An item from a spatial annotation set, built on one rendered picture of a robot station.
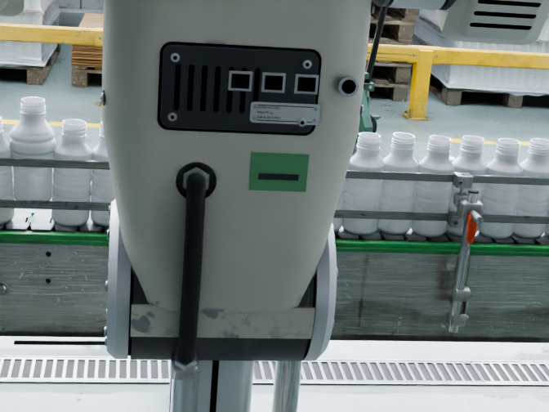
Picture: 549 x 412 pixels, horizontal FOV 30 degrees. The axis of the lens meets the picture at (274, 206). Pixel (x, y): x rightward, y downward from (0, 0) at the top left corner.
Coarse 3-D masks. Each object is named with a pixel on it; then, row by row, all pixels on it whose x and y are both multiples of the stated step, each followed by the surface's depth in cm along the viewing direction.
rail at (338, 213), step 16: (0, 160) 157; (16, 160) 157; (32, 160) 157; (48, 160) 158; (64, 160) 158; (80, 160) 158; (352, 176) 165; (368, 176) 165; (384, 176) 165; (400, 176) 166; (416, 176) 166; (432, 176) 166; (448, 176) 167; (480, 176) 167; (496, 176) 168; (48, 208) 160; (64, 208) 160; (80, 208) 161; (96, 208) 161
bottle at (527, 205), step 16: (544, 144) 170; (528, 160) 172; (544, 160) 171; (528, 176) 171; (544, 176) 170; (528, 192) 171; (544, 192) 171; (528, 208) 172; (544, 208) 173; (528, 224) 173; (544, 224) 174
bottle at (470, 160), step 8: (464, 136) 170; (472, 136) 171; (464, 144) 169; (472, 144) 168; (480, 144) 168; (464, 152) 169; (472, 152) 168; (480, 152) 169; (456, 160) 170; (464, 160) 169; (472, 160) 169; (480, 160) 169; (456, 168) 169; (464, 168) 168; (472, 168) 168; (480, 168) 169; (472, 184) 169; (480, 184) 170; (464, 192) 170; (480, 192) 170; (480, 200) 171; (456, 208) 171; (448, 224) 173; (448, 232) 174; (456, 232) 172
